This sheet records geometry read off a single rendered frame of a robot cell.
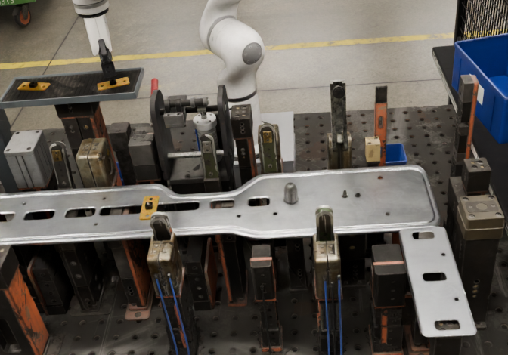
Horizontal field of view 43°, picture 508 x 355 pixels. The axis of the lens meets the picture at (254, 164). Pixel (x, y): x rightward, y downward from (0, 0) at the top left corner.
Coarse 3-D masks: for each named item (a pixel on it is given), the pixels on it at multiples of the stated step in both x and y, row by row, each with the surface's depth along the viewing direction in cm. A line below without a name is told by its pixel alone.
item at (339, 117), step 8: (336, 80) 152; (344, 80) 152; (336, 88) 149; (344, 88) 151; (336, 96) 150; (344, 96) 152; (336, 104) 154; (344, 104) 153; (336, 112) 155; (344, 112) 154; (336, 120) 156; (344, 120) 155; (336, 128) 158; (344, 128) 156; (344, 136) 157; (344, 144) 158
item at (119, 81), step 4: (112, 80) 173; (116, 80) 174; (120, 80) 174; (124, 80) 174; (128, 80) 173; (100, 84) 173; (104, 84) 173; (108, 84) 173; (112, 84) 172; (116, 84) 172; (120, 84) 172; (124, 84) 172; (128, 84) 172; (100, 88) 171; (104, 88) 171; (108, 88) 171
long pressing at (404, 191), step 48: (48, 192) 164; (96, 192) 162; (144, 192) 160; (240, 192) 157; (336, 192) 153; (384, 192) 151; (432, 192) 151; (0, 240) 152; (48, 240) 150; (96, 240) 149
